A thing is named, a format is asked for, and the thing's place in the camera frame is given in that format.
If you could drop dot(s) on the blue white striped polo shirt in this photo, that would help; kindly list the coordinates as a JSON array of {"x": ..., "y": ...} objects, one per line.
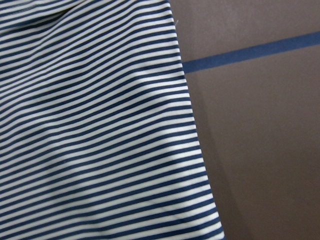
[{"x": 97, "y": 135}]

